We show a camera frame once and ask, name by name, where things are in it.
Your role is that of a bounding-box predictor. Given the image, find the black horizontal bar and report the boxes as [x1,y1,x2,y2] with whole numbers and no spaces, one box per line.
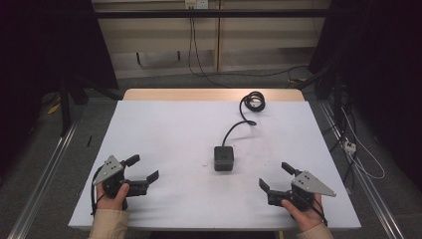
[94,8,333,20]

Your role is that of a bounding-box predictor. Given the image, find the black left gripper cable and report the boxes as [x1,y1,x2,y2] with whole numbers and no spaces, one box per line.
[90,164,107,217]

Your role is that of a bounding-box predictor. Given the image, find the black power adapter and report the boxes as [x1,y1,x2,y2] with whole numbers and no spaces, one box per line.
[213,145,235,172]

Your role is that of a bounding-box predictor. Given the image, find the white cable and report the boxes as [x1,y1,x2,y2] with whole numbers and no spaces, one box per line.
[340,108,386,180]

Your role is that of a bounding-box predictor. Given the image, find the person's right hand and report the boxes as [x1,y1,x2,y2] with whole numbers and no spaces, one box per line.
[281,193,324,233]

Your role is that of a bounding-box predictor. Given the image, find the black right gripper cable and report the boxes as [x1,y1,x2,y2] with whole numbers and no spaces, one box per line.
[310,198,329,228]

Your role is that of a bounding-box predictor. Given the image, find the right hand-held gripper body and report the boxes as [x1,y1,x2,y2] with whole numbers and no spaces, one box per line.
[267,170,337,212]

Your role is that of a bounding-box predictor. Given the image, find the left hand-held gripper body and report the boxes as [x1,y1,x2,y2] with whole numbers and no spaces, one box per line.
[93,154,149,199]

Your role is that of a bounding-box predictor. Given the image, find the white table cover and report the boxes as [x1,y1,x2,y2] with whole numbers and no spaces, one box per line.
[68,99,362,231]

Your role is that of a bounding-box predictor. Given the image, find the black adapter cable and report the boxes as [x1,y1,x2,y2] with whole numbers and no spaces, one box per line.
[221,91,267,147]

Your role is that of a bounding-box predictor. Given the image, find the white wall socket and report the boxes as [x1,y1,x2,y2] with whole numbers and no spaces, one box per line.
[184,0,210,10]

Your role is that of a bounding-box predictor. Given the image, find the person's left hand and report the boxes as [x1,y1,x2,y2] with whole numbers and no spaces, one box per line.
[96,182,130,211]

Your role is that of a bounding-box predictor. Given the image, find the black curtain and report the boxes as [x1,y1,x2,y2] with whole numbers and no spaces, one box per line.
[0,0,119,173]
[308,0,422,192]

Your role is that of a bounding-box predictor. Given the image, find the aluminium floor rail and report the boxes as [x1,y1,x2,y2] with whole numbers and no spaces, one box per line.
[318,100,406,239]
[6,121,80,239]

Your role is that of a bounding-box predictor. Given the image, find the black hanging cables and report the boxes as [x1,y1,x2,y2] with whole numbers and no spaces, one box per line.
[187,16,311,90]

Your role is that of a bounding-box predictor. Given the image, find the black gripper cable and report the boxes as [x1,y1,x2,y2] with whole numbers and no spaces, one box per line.
[310,198,329,228]
[90,164,107,217]

